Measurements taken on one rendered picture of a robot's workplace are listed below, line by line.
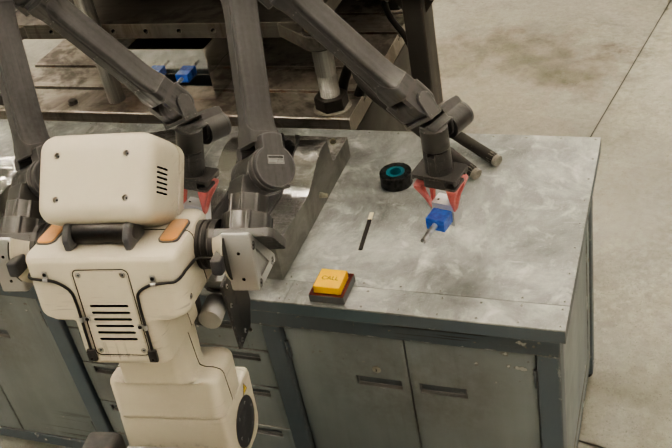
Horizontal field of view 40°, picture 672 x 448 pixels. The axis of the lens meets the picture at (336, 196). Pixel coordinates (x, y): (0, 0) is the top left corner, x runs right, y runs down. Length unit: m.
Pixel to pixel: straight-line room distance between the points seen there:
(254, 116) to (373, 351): 0.73
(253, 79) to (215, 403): 0.60
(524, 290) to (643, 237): 1.46
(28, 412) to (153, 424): 1.13
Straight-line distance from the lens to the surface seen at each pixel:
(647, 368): 2.92
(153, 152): 1.53
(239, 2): 1.69
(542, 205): 2.19
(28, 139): 1.79
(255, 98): 1.63
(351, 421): 2.35
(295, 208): 2.14
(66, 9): 1.91
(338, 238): 2.16
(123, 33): 2.95
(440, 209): 1.96
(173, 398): 1.80
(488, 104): 4.18
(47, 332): 2.61
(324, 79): 2.64
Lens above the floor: 2.10
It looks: 34 degrees down
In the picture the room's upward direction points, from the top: 12 degrees counter-clockwise
